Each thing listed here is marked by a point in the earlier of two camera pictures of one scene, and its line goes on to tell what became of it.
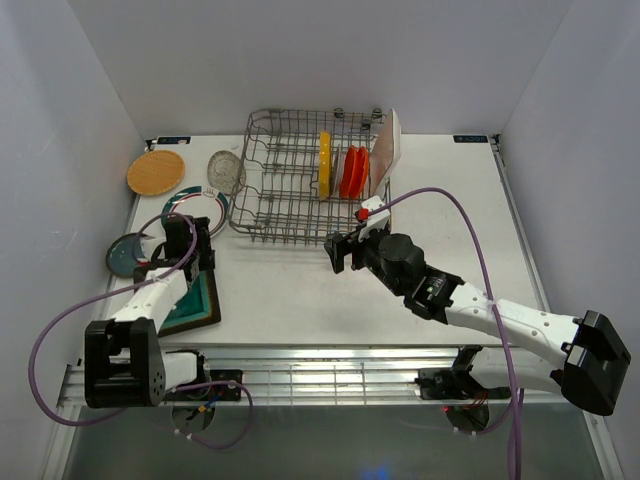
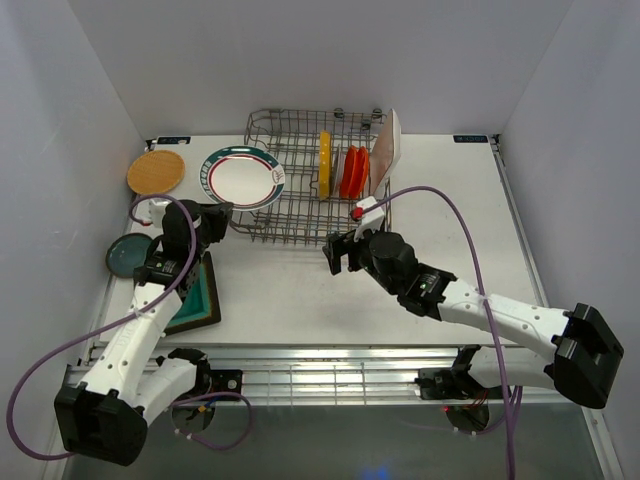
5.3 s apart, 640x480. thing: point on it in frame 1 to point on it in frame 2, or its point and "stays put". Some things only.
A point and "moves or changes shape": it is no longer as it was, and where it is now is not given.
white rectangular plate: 386,152 stays put
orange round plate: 362,169 stays put
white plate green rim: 201,203 moves or changes shape
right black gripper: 339,247 stays put
